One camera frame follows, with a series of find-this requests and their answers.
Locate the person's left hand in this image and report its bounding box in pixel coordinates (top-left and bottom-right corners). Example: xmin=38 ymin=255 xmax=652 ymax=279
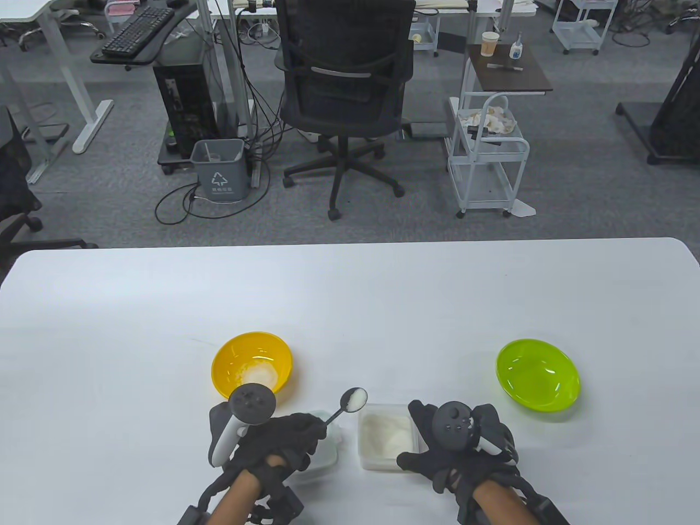
xmin=230 ymin=413 xmax=329 ymax=477

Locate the person's right hand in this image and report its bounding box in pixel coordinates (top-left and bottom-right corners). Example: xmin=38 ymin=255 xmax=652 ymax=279
xmin=396 ymin=399 xmax=520 ymax=493

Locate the clear container lid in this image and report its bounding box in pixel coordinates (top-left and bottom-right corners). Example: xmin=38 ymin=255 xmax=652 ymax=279
xmin=290 ymin=410 xmax=345 ymax=482

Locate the black spoon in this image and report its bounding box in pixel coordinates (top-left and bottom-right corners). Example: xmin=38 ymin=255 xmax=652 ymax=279
xmin=323 ymin=387 xmax=369 ymax=426

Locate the clear plastic sugar container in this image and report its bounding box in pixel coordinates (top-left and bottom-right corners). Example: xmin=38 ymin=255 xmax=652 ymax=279
xmin=358 ymin=404 xmax=422 ymax=471

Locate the yellow bowl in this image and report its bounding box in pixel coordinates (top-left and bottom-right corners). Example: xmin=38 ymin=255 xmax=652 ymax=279
xmin=211 ymin=331 xmax=293 ymax=404

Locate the green bowl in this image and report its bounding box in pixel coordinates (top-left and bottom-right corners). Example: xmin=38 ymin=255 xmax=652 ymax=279
xmin=496 ymin=339 xmax=581 ymax=412

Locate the person's right forearm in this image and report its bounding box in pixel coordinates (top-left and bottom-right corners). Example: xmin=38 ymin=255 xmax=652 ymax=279
xmin=471 ymin=481 xmax=534 ymax=525

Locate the person's left forearm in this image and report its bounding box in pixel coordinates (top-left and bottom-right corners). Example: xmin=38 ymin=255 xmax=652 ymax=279
xmin=207 ymin=468 xmax=263 ymax=525

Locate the black and white controller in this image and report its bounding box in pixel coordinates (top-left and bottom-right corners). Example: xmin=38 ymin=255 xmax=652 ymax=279
xmin=431 ymin=400 xmax=517 ymax=465
xmin=209 ymin=384 xmax=277 ymax=467

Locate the grey waste bin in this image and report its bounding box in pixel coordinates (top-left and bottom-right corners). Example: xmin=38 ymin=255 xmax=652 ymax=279
xmin=190 ymin=138 xmax=248 ymax=202

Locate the white rolling basket cart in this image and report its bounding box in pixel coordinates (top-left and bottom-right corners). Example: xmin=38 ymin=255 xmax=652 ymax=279
xmin=446 ymin=92 xmax=531 ymax=218

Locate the black computer tower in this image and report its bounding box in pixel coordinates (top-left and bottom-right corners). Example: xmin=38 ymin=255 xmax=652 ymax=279
xmin=153 ymin=59 xmax=219 ymax=159

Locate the crumpled white cloth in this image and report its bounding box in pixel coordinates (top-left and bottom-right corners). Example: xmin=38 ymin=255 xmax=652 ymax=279
xmin=458 ymin=106 xmax=517 ymax=135

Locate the black mesh office chair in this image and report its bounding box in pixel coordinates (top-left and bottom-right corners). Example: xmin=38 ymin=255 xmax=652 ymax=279
xmin=273 ymin=0 xmax=415 ymax=221

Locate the black armchair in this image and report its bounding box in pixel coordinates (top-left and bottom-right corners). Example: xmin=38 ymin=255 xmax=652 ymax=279
xmin=0 ymin=106 xmax=99 ymax=274

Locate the dark brown side table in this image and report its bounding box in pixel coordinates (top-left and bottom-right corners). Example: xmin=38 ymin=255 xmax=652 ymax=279
xmin=466 ymin=44 xmax=553 ymax=96

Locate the black equipment stand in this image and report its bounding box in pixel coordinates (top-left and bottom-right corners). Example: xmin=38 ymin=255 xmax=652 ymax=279
xmin=615 ymin=38 xmax=700 ymax=165

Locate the black keyboard tray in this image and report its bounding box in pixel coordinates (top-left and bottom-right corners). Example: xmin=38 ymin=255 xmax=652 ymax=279
xmin=90 ymin=0 xmax=199 ymax=66

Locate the small white cart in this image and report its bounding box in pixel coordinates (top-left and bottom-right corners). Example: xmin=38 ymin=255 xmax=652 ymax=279
xmin=407 ymin=14 xmax=441 ymax=58

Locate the black keyboard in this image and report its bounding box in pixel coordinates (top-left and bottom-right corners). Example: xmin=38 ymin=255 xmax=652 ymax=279
xmin=102 ymin=4 xmax=176 ymax=58

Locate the black cable bundle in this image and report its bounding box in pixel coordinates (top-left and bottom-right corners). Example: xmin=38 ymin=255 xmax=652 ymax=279
xmin=155 ymin=0 xmax=288 ymax=225

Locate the white wire cart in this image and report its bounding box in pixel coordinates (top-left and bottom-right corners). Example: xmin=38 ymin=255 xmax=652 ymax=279
xmin=551 ymin=0 xmax=619 ymax=55

